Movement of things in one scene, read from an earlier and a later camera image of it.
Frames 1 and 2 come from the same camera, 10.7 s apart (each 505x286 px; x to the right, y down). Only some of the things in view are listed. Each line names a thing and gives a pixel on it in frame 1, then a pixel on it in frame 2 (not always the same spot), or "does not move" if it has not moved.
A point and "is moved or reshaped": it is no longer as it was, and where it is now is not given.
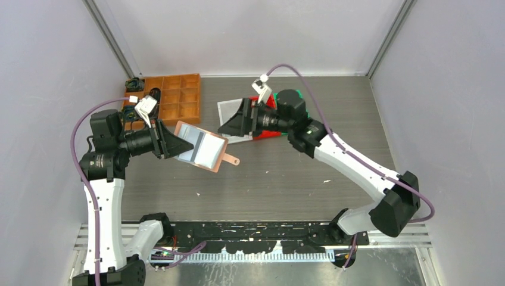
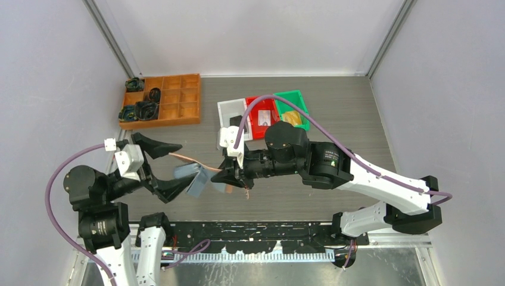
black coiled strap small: x=155 y=93 does not move
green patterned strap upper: x=134 y=84 does not move
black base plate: x=257 y=237 does not move
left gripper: x=165 y=143 to x=164 y=189
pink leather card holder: x=209 y=148 is moved or reshaped
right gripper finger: x=240 y=124 to x=228 y=176
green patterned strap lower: x=130 y=113 does not move
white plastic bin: x=227 y=110 does not move
